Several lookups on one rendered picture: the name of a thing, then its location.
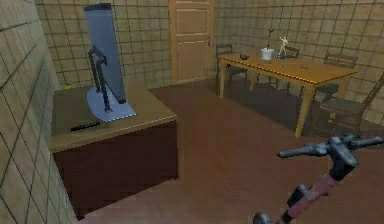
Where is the pale figurine plastic art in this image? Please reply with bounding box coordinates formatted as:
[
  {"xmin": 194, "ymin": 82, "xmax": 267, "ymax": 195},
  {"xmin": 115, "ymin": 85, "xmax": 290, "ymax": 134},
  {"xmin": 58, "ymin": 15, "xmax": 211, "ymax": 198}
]
[{"xmin": 278, "ymin": 35, "xmax": 290, "ymax": 58}]

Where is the white pot with bare plant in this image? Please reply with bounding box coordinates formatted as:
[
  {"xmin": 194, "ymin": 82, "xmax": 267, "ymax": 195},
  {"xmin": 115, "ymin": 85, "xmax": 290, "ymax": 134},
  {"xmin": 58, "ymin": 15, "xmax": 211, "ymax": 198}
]
[{"xmin": 260, "ymin": 25, "xmax": 280, "ymax": 61}]

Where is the dark wooden chair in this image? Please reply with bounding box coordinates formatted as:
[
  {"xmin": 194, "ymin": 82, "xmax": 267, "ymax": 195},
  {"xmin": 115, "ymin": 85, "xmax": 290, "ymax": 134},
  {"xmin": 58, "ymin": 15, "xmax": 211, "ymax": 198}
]
[
  {"xmin": 313, "ymin": 52, "xmax": 359, "ymax": 101},
  {"xmin": 311, "ymin": 73, "xmax": 384, "ymax": 138},
  {"xmin": 255, "ymin": 46, "xmax": 301, "ymax": 95},
  {"xmin": 214, "ymin": 43, "xmax": 249, "ymax": 88}
]

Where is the grey television set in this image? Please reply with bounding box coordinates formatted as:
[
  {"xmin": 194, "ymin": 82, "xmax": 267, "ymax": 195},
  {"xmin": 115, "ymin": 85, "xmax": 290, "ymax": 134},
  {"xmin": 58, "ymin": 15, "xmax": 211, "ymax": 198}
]
[{"xmin": 83, "ymin": 2, "xmax": 137, "ymax": 123}]

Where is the wooden dining table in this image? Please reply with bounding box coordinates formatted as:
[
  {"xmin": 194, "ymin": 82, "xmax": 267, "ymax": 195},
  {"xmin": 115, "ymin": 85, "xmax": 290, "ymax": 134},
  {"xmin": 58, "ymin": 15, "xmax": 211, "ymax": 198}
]
[{"xmin": 217, "ymin": 50, "xmax": 360, "ymax": 139}]

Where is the wooden room door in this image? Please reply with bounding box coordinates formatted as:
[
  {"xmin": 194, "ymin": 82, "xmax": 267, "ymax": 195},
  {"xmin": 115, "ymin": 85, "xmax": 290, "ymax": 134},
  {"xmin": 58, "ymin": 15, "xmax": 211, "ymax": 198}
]
[{"xmin": 168, "ymin": 0, "xmax": 216, "ymax": 85}]

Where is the brown television stand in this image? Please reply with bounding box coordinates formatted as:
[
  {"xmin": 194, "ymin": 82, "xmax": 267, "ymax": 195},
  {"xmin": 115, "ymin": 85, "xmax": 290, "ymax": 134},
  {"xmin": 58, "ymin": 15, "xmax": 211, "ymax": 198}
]
[{"xmin": 49, "ymin": 80, "xmax": 185, "ymax": 220}]

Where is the red and black scooter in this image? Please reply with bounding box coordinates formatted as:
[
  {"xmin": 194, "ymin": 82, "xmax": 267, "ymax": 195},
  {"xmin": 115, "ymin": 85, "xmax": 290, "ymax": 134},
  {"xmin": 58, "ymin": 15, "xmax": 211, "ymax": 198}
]
[{"xmin": 252, "ymin": 132, "xmax": 384, "ymax": 224}]

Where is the black remote control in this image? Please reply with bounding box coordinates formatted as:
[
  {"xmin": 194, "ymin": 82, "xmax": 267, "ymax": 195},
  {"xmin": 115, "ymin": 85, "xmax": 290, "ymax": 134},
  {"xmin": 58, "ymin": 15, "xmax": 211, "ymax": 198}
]
[{"xmin": 70, "ymin": 121, "xmax": 101, "ymax": 133}]

